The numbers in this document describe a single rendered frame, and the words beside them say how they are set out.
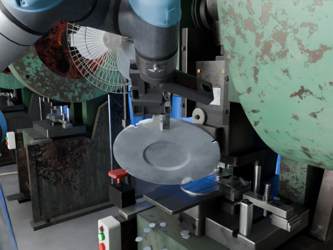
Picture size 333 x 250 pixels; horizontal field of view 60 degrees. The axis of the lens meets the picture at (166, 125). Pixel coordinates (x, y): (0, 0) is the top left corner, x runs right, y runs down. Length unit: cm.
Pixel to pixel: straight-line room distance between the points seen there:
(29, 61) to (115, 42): 65
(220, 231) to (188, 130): 34
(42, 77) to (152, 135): 136
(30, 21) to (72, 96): 168
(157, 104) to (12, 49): 28
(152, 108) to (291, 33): 30
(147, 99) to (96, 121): 184
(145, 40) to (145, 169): 47
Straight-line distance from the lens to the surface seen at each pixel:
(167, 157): 80
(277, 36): 43
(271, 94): 47
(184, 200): 85
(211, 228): 93
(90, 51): 161
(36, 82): 199
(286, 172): 109
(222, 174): 105
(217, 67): 88
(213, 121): 90
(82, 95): 208
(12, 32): 41
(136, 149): 77
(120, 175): 111
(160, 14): 43
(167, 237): 96
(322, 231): 114
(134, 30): 46
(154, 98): 57
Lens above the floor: 115
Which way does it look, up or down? 11 degrees down
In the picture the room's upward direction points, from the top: straight up
